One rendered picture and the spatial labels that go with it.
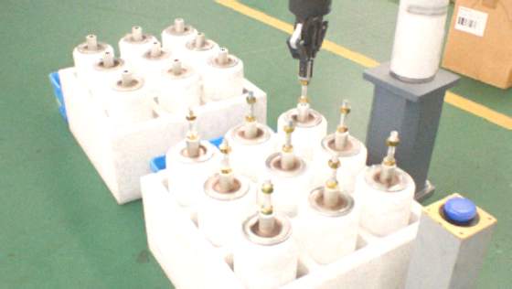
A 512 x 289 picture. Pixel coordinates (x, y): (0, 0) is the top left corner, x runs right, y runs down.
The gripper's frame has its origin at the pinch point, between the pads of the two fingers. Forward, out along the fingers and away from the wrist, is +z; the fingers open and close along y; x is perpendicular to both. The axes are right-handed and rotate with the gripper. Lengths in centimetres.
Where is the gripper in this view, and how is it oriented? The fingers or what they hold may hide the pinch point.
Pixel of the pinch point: (305, 68)
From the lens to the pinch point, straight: 102.7
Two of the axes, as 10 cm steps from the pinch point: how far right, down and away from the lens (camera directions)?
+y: 5.0, -4.5, 7.4
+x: -8.7, -2.8, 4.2
